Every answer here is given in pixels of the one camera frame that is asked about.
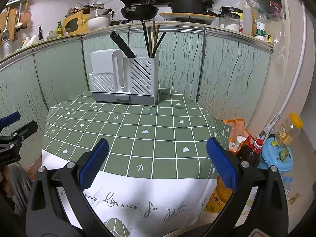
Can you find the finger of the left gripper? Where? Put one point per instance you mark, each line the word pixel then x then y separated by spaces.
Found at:
pixel 8 120
pixel 15 139

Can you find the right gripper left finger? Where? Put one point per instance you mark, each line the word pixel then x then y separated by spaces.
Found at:
pixel 45 213

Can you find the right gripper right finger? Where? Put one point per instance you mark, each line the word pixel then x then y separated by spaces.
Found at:
pixel 258 203

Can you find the wooden chopstick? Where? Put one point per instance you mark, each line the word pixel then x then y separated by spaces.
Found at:
pixel 150 42
pixel 154 33

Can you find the yellow cap oil bottle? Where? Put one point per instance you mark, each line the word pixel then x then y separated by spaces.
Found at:
pixel 219 197

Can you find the blue plastic toy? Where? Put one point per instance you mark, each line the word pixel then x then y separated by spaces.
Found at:
pixel 272 154

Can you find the red cap dark bottle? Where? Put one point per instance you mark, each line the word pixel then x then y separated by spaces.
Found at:
pixel 250 150

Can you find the metal perforated utensil cup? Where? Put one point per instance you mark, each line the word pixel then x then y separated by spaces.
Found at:
pixel 7 48

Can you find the yellow lid plastic jar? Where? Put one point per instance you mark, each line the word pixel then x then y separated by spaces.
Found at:
pixel 289 130

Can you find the orange plastic bag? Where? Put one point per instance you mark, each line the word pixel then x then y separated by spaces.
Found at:
pixel 238 133

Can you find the dark soy sauce bottle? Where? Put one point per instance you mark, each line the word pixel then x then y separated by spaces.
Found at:
pixel 40 33

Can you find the green glass bottle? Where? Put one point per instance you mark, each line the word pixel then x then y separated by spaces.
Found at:
pixel 59 30

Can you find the white grey utensil holder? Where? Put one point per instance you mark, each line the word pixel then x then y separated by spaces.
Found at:
pixel 116 78

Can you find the yellow microwave oven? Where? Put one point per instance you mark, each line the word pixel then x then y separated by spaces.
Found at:
pixel 76 23

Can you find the green checked tablecloth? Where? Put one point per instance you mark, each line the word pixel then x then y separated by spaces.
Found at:
pixel 164 141

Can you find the white rice cooker pot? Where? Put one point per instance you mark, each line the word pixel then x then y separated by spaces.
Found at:
pixel 98 19

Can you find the black frying pan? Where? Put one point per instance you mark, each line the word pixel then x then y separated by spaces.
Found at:
pixel 141 12

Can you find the green label jar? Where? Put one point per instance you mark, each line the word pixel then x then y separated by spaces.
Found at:
pixel 260 30

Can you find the wooden cutting board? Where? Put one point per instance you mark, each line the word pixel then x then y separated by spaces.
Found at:
pixel 169 15

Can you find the glass sugar jar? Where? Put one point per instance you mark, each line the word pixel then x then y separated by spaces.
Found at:
pixel 230 18

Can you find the white squeeze bottle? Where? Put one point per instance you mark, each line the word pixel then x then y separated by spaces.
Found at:
pixel 247 19

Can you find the black cooking pot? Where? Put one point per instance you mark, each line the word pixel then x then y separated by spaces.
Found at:
pixel 190 6

